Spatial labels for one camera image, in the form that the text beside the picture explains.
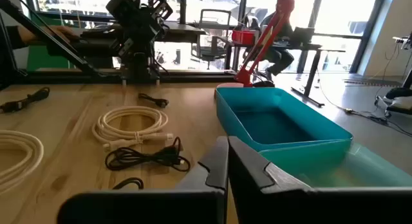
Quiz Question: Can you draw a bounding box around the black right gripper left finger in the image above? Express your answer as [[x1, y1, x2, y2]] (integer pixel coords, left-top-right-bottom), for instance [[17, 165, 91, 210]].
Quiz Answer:
[[57, 136, 230, 224]]

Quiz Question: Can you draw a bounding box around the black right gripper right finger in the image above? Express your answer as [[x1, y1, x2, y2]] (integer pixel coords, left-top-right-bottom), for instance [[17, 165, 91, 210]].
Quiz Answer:
[[227, 136, 412, 224]]

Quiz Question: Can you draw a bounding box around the thin black cable bundle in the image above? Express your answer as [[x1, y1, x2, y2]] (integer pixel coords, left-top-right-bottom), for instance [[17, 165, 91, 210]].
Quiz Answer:
[[104, 136, 191, 173]]

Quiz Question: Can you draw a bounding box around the small black cable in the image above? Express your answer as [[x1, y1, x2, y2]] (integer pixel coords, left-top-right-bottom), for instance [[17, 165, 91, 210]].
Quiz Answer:
[[138, 92, 170, 109]]

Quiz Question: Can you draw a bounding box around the white cable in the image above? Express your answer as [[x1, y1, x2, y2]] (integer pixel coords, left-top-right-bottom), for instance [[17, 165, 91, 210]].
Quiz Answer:
[[91, 106, 174, 151], [0, 129, 45, 194]]

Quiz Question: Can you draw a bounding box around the thick black USB cable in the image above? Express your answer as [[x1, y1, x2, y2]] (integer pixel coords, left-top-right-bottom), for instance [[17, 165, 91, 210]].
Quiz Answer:
[[0, 86, 51, 115]]

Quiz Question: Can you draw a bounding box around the person's forearm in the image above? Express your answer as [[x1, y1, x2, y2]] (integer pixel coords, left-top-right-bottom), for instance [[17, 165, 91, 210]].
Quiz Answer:
[[0, 24, 44, 51]]

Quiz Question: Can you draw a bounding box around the dark long desk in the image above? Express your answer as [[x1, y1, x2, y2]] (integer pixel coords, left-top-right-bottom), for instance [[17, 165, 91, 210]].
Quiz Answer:
[[80, 20, 209, 44]]

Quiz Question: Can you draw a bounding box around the person's hand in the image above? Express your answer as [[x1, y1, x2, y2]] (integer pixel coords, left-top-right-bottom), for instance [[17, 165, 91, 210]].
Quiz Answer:
[[41, 24, 80, 45]]

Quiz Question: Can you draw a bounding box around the teal translucent plastic bin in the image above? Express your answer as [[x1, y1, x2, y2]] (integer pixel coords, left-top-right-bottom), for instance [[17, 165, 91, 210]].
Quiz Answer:
[[259, 138, 412, 189]]

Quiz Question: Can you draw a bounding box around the black office chair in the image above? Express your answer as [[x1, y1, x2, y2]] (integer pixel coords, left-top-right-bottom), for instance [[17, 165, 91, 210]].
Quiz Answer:
[[191, 8, 233, 71]]

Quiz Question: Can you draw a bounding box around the blue plastic bin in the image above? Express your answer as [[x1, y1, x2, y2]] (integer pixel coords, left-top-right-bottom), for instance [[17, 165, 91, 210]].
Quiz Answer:
[[214, 86, 354, 153]]

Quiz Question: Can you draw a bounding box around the green board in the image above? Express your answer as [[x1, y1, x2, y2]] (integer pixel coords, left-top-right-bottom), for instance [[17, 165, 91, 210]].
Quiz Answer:
[[26, 17, 80, 72]]

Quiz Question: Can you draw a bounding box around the red container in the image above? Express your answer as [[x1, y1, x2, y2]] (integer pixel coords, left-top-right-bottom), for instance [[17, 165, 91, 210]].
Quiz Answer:
[[231, 29, 256, 46]]

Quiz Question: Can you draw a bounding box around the black office desk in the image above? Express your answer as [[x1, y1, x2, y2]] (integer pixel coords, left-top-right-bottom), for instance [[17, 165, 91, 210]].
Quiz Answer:
[[225, 40, 347, 108]]

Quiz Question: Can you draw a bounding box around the red desk lamp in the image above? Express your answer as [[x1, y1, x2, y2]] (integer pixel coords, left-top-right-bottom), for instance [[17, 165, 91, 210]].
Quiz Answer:
[[216, 0, 295, 89]]

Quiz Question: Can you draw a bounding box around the person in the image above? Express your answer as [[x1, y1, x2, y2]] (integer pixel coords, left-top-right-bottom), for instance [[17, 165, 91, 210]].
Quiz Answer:
[[259, 10, 295, 82]]

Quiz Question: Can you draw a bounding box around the wheeled equipment base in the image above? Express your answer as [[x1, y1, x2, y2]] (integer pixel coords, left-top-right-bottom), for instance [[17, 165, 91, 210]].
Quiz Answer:
[[374, 74, 412, 119]]

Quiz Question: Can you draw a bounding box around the dark laptop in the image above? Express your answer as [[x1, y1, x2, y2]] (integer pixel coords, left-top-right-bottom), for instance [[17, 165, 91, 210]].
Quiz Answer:
[[290, 26, 315, 46]]

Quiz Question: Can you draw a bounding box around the floor cable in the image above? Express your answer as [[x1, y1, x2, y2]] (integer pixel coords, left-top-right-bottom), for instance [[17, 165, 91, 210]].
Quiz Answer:
[[315, 69, 412, 138]]

